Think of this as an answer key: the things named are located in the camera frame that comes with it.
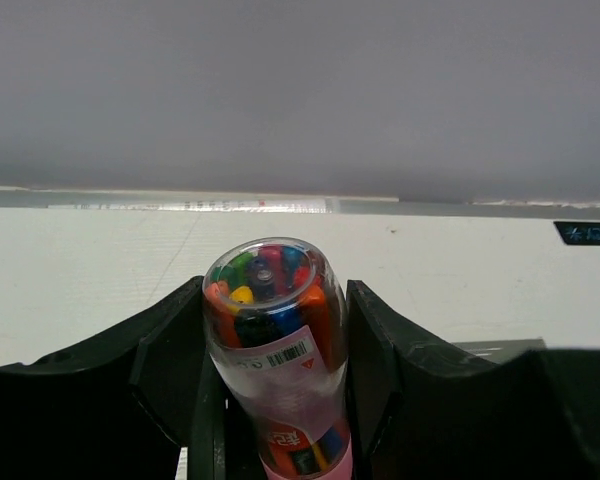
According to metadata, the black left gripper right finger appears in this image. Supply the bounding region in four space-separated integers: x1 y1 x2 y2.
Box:
346 280 600 479

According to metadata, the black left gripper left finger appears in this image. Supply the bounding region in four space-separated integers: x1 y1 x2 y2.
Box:
0 275 216 480

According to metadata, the clear tube of markers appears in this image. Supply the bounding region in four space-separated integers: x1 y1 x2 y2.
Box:
202 237 353 479

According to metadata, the dark logo sticker right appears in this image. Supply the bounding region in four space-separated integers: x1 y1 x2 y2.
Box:
554 221 600 246

